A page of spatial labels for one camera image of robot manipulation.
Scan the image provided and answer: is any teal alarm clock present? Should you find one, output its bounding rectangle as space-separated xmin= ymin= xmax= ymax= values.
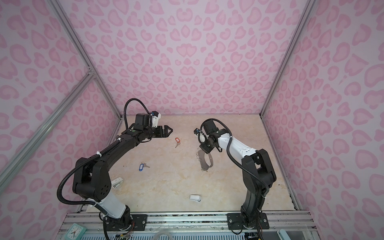
xmin=64 ymin=224 xmax=87 ymax=240

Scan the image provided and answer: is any small white plastic object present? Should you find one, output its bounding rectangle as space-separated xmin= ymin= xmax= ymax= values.
xmin=190 ymin=195 xmax=202 ymax=202

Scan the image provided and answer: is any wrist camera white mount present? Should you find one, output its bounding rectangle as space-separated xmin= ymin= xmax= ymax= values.
xmin=194 ymin=128 xmax=207 ymax=144
xmin=150 ymin=111 xmax=161 ymax=128

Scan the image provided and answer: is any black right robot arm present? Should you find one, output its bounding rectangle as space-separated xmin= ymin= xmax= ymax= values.
xmin=194 ymin=119 xmax=277 ymax=230

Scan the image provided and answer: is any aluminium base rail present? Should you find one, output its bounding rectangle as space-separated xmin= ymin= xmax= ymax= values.
xmin=53 ymin=210 xmax=320 ymax=240

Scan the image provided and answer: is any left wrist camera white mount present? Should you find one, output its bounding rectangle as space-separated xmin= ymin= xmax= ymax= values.
xmin=150 ymin=111 xmax=161 ymax=128

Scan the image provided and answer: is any white tagged key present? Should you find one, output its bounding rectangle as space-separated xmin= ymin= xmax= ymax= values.
xmin=111 ymin=177 xmax=124 ymax=189

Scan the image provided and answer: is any blue tagged key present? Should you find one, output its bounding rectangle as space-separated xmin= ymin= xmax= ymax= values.
xmin=139 ymin=163 xmax=150 ymax=172

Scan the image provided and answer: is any red tagged key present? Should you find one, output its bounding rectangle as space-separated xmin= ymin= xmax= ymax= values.
xmin=175 ymin=138 xmax=181 ymax=148

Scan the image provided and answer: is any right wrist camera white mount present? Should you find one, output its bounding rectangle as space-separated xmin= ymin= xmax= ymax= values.
xmin=194 ymin=128 xmax=207 ymax=144

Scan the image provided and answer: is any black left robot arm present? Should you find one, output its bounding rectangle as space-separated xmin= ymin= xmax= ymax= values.
xmin=73 ymin=125 xmax=173 ymax=230

